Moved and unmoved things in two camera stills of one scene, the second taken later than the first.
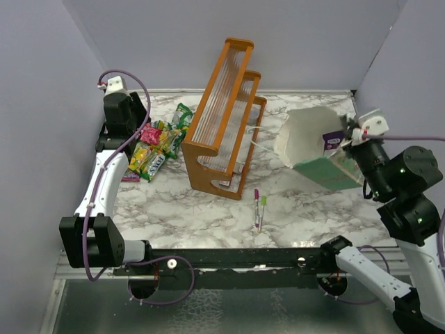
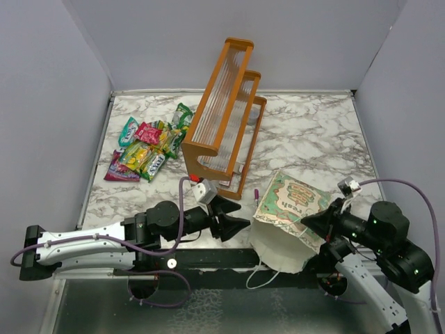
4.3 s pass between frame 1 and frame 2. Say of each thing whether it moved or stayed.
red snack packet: stayed
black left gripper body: moved
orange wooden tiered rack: stayed
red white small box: stayed
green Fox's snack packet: stayed
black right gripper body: moved
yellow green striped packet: stayed
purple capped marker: stayed
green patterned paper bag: moved
